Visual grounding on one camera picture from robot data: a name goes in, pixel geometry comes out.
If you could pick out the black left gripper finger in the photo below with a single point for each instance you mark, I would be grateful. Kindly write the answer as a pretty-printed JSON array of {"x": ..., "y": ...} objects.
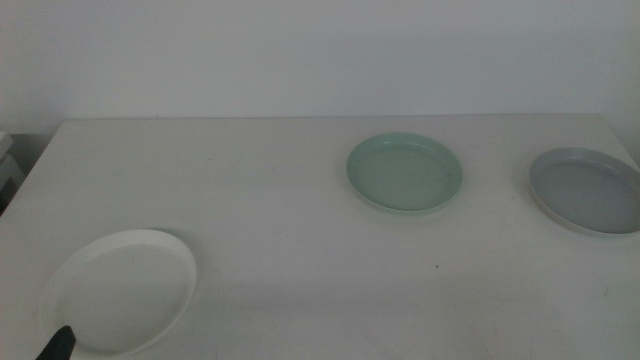
[{"x": 59, "y": 346}]

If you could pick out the grey shallow bowl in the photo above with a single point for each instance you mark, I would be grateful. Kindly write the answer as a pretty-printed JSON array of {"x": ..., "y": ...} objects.
[{"x": 590, "y": 195}]

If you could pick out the white shallow bowl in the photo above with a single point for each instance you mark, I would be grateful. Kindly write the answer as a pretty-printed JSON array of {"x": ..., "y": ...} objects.
[{"x": 120, "y": 295}]

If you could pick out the white background cabinet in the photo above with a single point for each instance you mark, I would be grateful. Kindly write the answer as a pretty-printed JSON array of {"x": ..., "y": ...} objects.
[{"x": 7, "y": 175}]

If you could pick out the pale green shallow bowl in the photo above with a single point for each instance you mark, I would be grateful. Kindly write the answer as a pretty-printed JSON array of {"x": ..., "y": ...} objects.
[{"x": 405, "y": 175}]

